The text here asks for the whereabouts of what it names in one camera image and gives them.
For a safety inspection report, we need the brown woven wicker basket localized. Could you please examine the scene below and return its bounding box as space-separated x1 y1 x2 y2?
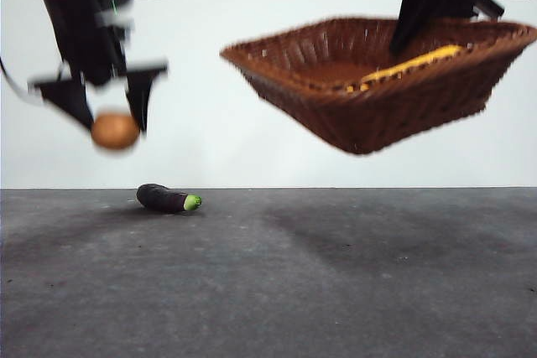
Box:
218 15 537 156

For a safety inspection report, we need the yellow corn cob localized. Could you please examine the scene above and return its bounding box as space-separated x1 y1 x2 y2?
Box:
345 44 467 94

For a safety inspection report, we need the brown potato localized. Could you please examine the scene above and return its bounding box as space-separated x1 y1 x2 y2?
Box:
90 111 142 152

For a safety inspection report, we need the purple eggplant with green stem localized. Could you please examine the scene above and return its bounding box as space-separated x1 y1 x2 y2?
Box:
135 182 204 215

